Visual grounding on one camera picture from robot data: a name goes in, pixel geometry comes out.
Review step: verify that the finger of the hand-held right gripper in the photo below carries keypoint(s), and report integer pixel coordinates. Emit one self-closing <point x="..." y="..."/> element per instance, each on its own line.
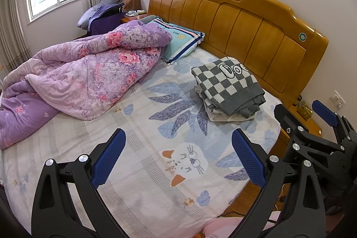
<point x="284" y="115"/>
<point x="325" y="112"/>

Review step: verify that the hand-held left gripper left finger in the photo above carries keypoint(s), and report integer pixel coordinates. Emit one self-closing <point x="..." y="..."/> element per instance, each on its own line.
<point x="108" y="160"/>

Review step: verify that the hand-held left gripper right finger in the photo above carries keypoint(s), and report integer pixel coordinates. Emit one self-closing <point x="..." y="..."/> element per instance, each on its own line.
<point x="248" y="160"/>

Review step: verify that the grey white checkered cardigan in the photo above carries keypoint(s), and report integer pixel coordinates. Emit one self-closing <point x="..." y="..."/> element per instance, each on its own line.
<point x="223" y="84"/>

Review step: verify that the white folded clothes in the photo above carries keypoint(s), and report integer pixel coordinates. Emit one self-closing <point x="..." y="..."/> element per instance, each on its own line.
<point x="217" y="115"/>

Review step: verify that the wooden nightstand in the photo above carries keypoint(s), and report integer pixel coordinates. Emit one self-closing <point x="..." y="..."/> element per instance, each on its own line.
<point x="312" y="123"/>
<point x="128" y="19"/>

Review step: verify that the gold box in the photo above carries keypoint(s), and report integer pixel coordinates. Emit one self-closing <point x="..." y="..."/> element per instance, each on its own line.
<point x="305" y="109"/>

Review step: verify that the printed bed sheet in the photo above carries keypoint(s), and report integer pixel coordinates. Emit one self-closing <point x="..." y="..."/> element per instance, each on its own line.
<point x="153" y="143"/>

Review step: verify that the person's pink clothing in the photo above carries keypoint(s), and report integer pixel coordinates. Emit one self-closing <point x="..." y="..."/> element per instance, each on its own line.
<point x="220" y="226"/>

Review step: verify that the purple floral quilt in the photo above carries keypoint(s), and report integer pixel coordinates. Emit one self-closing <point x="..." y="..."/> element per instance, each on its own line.
<point x="83" y="73"/>

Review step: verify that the wooden bed headboard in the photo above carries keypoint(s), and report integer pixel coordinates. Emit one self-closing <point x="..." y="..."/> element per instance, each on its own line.
<point x="251" y="26"/>

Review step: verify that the teal striped pillow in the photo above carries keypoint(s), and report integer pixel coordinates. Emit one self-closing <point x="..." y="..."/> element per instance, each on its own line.
<point x="181" y="40"/>

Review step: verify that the purple cloth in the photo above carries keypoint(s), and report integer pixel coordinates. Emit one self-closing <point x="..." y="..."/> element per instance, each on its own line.
<point x="103" y="23"/>

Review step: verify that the light blue pillow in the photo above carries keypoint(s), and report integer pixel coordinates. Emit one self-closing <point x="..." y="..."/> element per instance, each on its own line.
<point x="85" y="17"/>

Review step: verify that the grey-green pillow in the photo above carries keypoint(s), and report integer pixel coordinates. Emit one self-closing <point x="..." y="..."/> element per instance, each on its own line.
<point x="146" y="19"/>

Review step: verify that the small clutter on nightstand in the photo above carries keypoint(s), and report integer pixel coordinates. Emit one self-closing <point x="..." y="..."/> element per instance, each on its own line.
<point x="135" y="13"/>

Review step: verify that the black bag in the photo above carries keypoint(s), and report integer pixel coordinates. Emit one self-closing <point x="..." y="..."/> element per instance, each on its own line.
<point x="114" y="10"/>

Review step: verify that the brown cushion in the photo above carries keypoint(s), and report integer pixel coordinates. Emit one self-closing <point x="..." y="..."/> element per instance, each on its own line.
<point x="132" y="2"/>

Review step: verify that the white wall socket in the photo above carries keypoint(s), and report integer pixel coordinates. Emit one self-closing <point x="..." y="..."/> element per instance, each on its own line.
<point x="337" y="97"/>

